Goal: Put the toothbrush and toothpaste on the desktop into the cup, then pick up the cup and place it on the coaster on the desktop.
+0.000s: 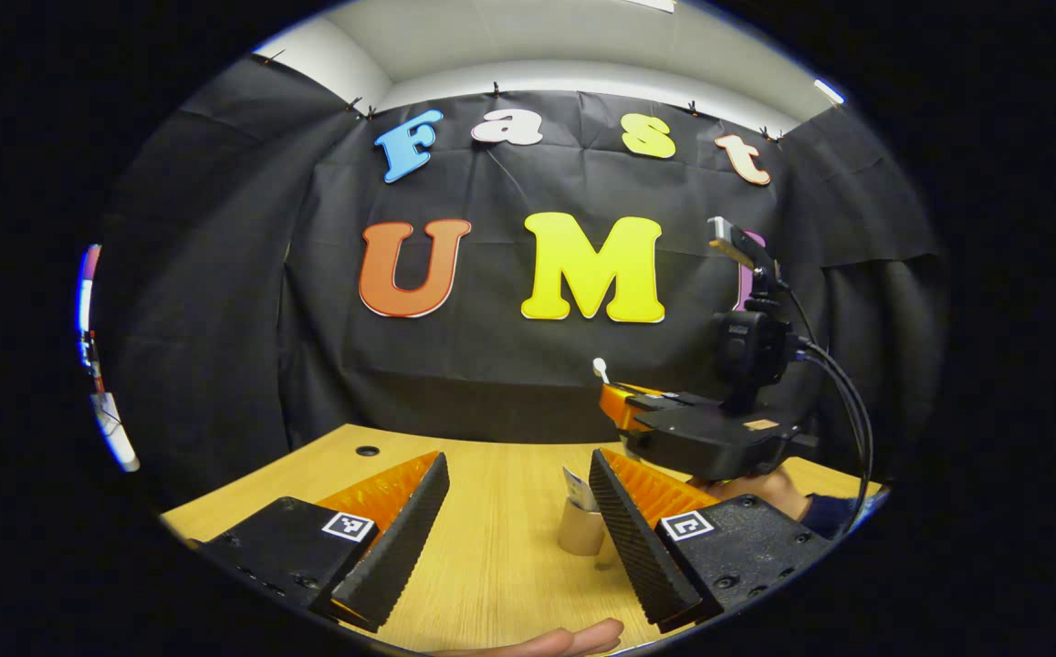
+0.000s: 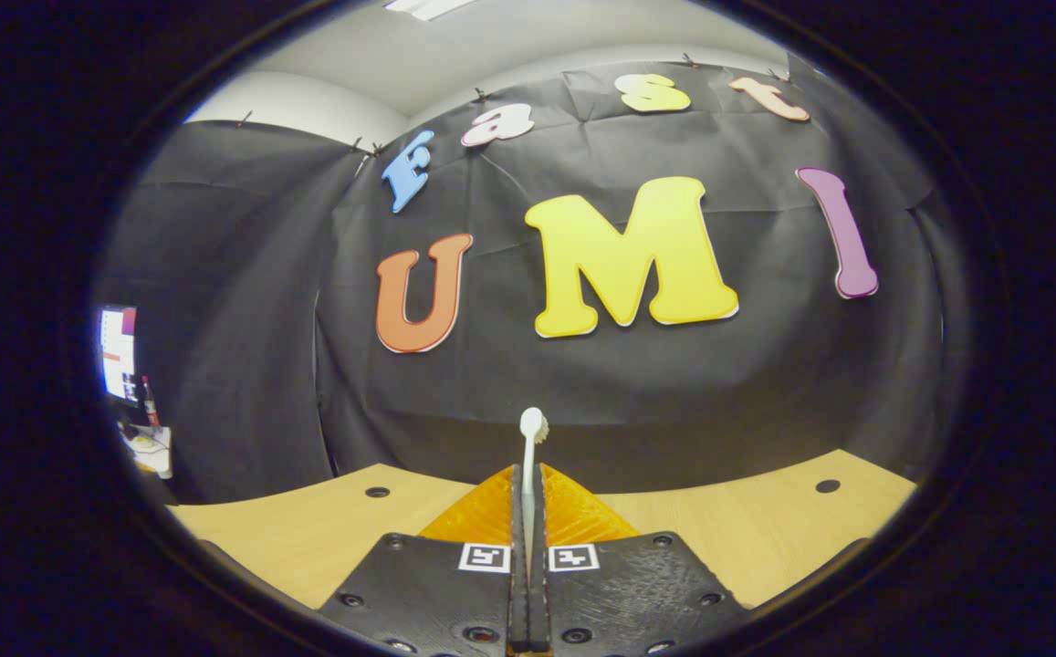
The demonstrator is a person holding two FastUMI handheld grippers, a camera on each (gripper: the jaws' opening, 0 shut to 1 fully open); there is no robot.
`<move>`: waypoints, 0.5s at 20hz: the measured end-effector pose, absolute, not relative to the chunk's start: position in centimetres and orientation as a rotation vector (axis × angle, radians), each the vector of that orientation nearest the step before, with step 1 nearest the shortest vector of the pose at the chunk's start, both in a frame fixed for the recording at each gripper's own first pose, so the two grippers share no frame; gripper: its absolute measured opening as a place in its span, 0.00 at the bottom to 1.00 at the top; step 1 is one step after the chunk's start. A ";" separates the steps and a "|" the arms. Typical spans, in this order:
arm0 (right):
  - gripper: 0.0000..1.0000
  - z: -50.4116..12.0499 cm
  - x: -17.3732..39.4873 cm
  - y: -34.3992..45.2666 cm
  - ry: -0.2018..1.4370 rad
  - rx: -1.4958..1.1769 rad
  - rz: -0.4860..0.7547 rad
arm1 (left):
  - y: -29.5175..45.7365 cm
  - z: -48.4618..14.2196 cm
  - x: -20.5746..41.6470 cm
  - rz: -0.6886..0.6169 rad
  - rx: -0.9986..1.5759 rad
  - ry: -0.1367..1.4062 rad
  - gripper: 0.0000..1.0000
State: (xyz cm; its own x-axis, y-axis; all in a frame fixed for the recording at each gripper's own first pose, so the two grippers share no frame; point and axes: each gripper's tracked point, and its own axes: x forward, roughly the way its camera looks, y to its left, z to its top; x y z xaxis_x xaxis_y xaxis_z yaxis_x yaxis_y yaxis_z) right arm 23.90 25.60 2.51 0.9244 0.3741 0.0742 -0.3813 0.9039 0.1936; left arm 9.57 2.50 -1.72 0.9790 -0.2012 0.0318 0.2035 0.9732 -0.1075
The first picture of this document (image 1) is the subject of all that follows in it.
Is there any beige cup with red inside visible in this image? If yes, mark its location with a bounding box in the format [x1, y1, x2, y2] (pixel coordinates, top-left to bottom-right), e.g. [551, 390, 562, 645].
[557, 497, 609, 558]

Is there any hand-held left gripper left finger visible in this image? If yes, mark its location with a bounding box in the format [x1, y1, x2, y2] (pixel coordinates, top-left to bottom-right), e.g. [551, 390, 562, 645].
[202, 451, 451, 632]

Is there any white green toothpaste tube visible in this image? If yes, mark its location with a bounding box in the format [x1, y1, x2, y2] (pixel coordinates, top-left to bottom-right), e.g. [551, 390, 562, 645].
[562, 466, 600, 514]

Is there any wooden desktop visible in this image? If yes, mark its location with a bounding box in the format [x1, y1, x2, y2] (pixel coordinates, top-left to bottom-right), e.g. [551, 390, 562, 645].
[161, 422, 884, 653]

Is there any black cable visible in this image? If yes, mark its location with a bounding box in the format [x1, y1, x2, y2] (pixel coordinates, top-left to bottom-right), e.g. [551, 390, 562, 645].
[797, 336, 875, 530]
[797, 351, 862, 535]

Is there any black backdrop cloth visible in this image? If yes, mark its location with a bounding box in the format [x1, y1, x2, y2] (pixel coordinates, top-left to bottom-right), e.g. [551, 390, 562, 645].
[94, 55, 948, 512]

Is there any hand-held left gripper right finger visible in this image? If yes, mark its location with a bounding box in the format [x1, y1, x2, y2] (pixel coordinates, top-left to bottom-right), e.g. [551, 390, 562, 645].
[588, 447, 831, 635]

